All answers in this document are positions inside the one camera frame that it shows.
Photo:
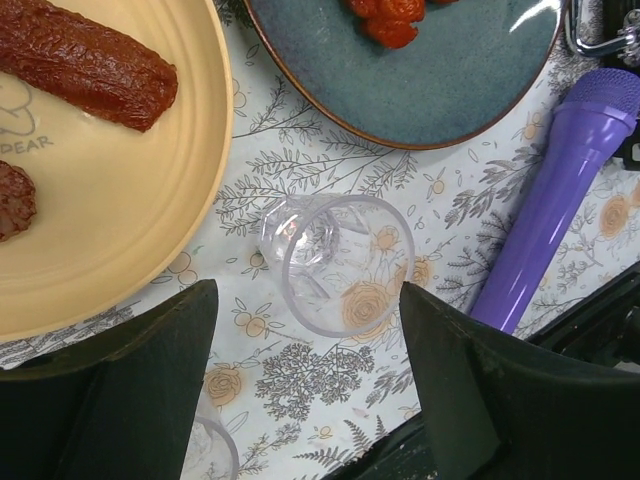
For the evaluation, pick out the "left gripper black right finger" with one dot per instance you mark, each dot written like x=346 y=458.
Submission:
x=497 y=407

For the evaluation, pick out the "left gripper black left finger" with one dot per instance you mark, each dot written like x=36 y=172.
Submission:
x=118 y=405

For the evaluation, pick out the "brown meat piece right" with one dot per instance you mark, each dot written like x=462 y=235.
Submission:
x=95 y=68

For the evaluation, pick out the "brown meat piece left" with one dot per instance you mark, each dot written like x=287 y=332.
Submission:
x=18 y=201

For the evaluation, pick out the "orange chicken wing left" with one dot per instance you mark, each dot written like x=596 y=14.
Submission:
x=390 y=23

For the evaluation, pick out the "black poker chip case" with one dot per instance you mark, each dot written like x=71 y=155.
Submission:
x=618 y=45

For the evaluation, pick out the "clear cup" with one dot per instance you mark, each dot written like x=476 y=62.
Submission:
x=339 y=260
x=211 y=453

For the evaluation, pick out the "brown meat piece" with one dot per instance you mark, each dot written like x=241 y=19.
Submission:
x=18 y=201
x=95 y=68

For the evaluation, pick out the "blue glazed ceramic plate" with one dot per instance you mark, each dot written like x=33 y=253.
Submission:
x=470 y=64

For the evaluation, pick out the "yellow plastic plate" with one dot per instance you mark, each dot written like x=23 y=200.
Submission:
x=116 y=206

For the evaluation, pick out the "purple toy microphone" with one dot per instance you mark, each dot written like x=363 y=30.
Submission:
x=598 y=113

